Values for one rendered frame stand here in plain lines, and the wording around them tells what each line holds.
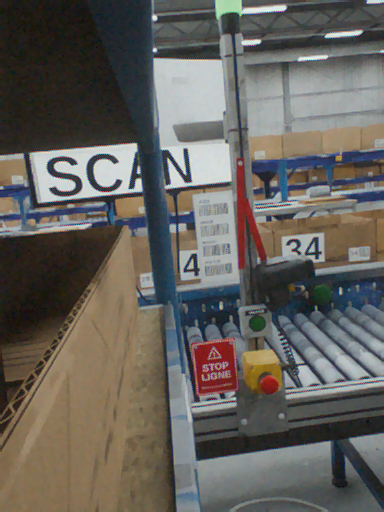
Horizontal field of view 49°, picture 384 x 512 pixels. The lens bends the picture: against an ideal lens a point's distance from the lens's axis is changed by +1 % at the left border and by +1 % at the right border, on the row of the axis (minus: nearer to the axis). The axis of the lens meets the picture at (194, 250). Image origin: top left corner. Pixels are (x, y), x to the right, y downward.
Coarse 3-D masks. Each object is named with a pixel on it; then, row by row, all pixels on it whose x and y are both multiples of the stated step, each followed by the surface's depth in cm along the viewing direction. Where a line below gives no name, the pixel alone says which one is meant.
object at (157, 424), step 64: (0, 0) 9; (64, 0) 9; (128, 0) 6; (0, 64) 13; (64, 64) 14; (128, 64) 10; (0, 128) 26; (64, 128) 28; (128, 128) 32; (128, 448) 23
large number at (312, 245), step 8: (288, 240) 154; (296, 240) 154; (304, 240) 154; (312, 240) 155; (320, 240) 155; (288, 248) 154; (296, 248) 155; (304, 248) 155; (312, 248) 155; (320, 248) 155; (312, 256) 156; (320, 256) 156
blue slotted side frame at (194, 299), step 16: (352, 272) 152; (368, 272) 153; (224, 288) 149; (336, 288) 156; (352, 288) 156; (368, 288) 157; (144, 304) 147; (192, 304) 152; (208, 304) 152; (224, 304) 153; (240, 304) 153; (288, 304) 155; (304, 304) 156; (336, 304) 157; (352, 304) 157; (192, 320) 153; (208, 320) 153; (224, 320) 154; (272, 320) 156; (224, 336) 152
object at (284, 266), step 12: (264, 264) 88; (276, 264) 87; (288, 264) 87; (300, 264) 87; (312, 264) 87; (264, 276) 86; (276, 276) 86; (288, 276) 87; (300, 276) 87; (312, 276) 87; (264, 288) 87; (276, 288) 88; (288, 288) 90; (276, 300) 89; (288, 300) 89
